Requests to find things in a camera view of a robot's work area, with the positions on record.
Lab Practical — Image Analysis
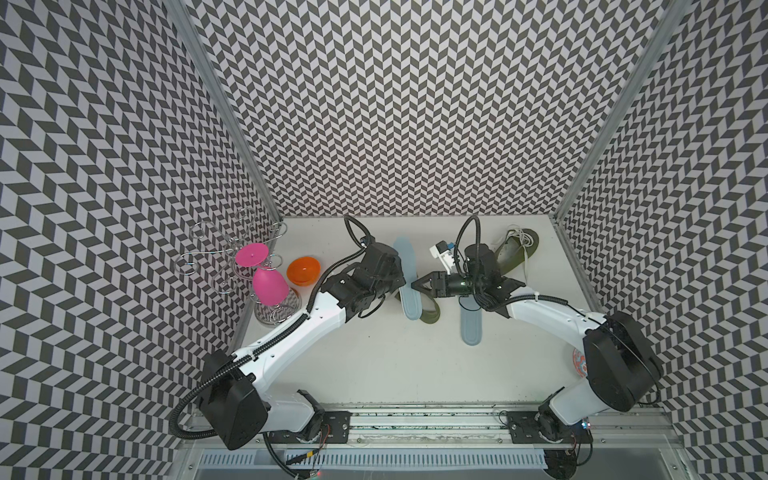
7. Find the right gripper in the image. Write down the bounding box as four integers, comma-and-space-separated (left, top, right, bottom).
411, 270, 483, 298

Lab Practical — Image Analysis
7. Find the green shoe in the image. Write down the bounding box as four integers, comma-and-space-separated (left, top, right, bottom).
494, 225, 540, 277
395, 288, 441, 324

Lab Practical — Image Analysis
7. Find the blue insole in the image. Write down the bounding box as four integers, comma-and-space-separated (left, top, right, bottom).
458, 296, 482, 346
393, 236, 423, 320

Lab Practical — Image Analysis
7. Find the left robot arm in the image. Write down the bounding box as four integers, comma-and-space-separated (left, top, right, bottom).
193, 242, 405, 450

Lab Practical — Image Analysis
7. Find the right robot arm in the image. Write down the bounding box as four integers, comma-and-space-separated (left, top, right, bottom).
410, 243, 664, 443

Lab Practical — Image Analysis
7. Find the orange plastic cup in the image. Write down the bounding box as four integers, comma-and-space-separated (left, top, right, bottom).
286, 256, 321, 287

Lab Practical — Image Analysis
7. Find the pink plastic wine glass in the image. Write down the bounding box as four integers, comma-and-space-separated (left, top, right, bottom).
234, 243, 290, 307

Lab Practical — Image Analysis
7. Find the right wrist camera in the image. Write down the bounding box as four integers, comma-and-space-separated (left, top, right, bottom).
429, 240, 457, 274

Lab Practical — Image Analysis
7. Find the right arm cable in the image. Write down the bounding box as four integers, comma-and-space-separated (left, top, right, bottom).
452, 214, 601, 325

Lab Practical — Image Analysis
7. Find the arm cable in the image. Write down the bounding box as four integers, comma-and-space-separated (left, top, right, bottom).
168, 214, 376, 441
452, 214, 601, 325

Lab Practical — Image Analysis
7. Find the wire glass rack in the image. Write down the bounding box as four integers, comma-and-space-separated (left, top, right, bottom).
172, 220, 302, 327

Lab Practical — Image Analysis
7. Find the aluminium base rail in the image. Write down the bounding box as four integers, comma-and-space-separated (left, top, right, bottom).
179, 403, 685, 451

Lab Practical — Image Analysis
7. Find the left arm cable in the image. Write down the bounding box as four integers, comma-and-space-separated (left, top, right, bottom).
168, 214, 376, 441

